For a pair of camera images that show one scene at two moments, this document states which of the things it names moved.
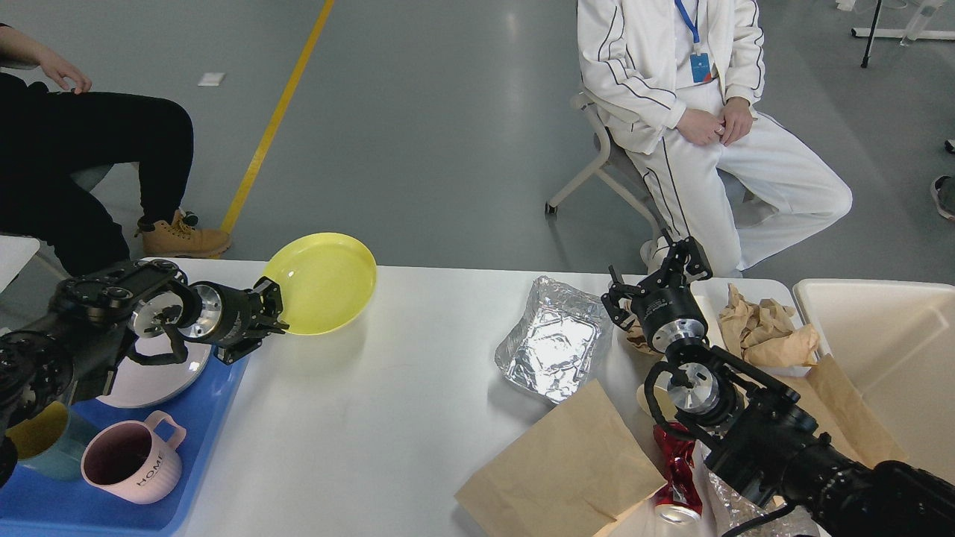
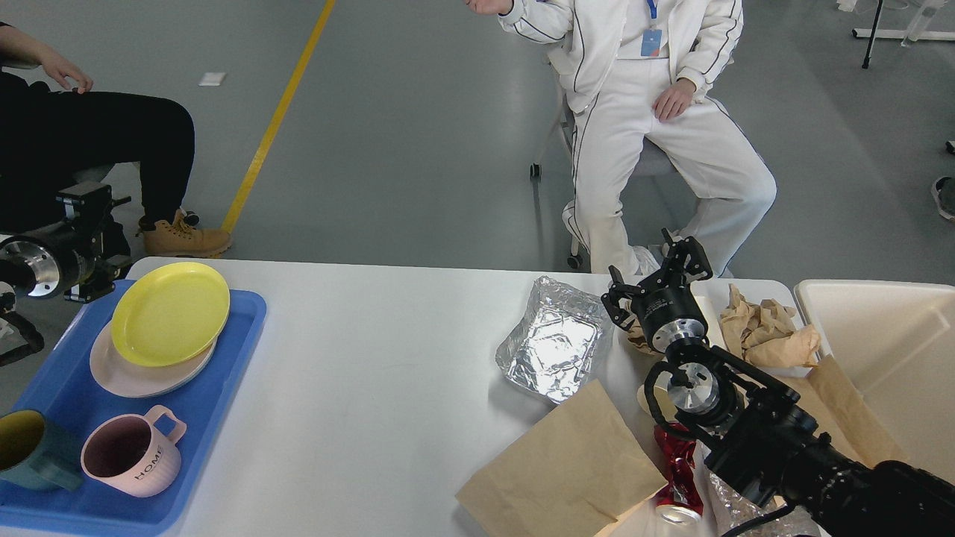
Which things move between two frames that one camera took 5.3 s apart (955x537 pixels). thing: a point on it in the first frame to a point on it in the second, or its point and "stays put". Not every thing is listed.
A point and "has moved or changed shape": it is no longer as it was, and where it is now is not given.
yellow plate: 327,281 has moved or changed shape
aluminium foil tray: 561,341 stays put
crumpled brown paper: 765,333 stays put
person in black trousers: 56,139 stays put
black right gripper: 668,312 stays put
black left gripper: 229,318 to 63,257
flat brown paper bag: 572,475 stays put
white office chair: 615,161 to 653,157
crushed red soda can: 683,504 stays put
